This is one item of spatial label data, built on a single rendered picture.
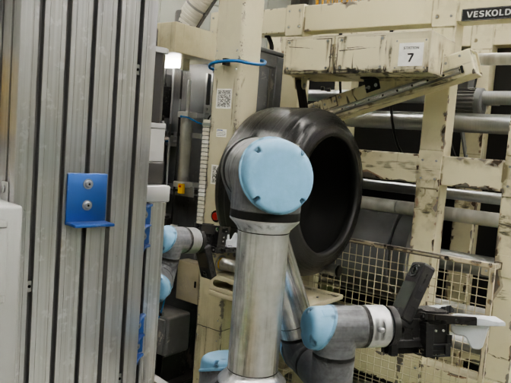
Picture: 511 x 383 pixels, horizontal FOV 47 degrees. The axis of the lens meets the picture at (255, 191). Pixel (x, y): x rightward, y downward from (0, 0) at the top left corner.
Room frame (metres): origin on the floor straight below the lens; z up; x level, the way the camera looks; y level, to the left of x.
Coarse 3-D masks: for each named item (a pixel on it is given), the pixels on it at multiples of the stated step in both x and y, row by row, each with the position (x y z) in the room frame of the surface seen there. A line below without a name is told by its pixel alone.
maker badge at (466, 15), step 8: (472, 8) 2.25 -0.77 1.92; (480, 8) 2.24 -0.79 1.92; (488, 8) 2.22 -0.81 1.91; (496, 8) 2.20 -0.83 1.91; (504, 8) 2.18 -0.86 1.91; (464, 16) 2.27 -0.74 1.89; (472, 16) 2.25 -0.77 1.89; (480, 16) 2.23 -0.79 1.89; (488, 16) 2.22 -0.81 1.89; (496, 16) 2.20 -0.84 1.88; (504, 16) 2.18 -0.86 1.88
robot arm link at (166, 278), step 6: (162, 270) 1.45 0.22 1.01; (168, 270) 1.52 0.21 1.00; (162, 276) 1.43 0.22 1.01; (168, 276) 1.47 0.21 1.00; (162, 282) 1.41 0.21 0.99; (168, 282) 1.43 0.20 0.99; (162, 288) 1.41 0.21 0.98; (168, 288) 1.42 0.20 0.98; (162, 294) 1.41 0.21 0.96; (168, 294) 1.45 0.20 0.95; (162, 300) 1.41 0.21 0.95
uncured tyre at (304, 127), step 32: (256, 128) 1.96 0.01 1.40; (288, 128) 1.90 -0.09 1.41; (320, 128) 1.95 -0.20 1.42; (320, 160) 2.35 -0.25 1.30; (352, 160) 2.16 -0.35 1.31; (224, 192) 1.92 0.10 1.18; (320, 192) 2.37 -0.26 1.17; (352, 192) 2.20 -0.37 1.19; (224, 224) 1.95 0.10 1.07; (320, 224) 2.32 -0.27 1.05; (352, 224) 2.17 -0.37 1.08; (320, 256) 2.00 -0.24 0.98
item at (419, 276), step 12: (420, 264) 1.06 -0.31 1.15; (408, 276) 1.07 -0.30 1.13; (420, 276) 1.04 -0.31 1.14; (432, 276) 1.05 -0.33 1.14; (408, 288) 1.05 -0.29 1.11; (420, 288) 1.03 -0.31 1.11; (396, 300) 1.06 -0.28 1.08; (408, 300) 1.03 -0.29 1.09; (420, 300) 1.03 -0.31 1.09; (408, 312) 1.02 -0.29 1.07
